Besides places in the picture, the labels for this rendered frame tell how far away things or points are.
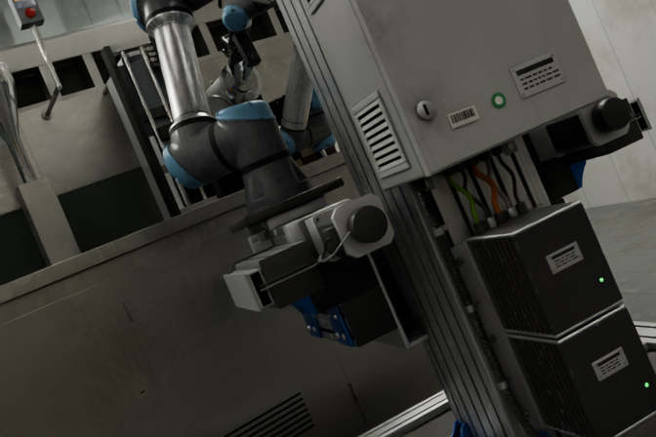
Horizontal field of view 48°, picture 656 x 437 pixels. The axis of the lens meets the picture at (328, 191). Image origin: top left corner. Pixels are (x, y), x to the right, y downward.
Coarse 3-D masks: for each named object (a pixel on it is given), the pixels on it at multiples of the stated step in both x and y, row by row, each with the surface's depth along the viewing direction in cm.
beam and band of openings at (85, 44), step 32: (224, 0) 285; (96, 32) 259; (128, 32) 265; (192, 32) 284; (224, 32) 290; (256, 32) 297; (288, 32) 295; (32, 64) 247; (64, 64) 258; (96, 64) 264; (32, 96) 252; (64, 96) 250
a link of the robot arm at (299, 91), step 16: (288, 80) 205; (304, 80) 203; (288, 96) 206; (304, 96) 205; (288, 112) 208; (304, 112) 208; (288, 128) 210; (304, 128) 212; (288, 144) 210; (304, 144) 215
